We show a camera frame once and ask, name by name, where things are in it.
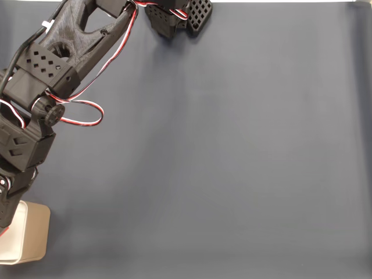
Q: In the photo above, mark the grey table mat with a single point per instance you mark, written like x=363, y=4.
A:
x=232, y=174

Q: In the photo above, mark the beige box white inside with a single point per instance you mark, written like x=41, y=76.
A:
x=35, y=232

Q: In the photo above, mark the white zip tie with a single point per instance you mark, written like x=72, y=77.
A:
x=47, y=25

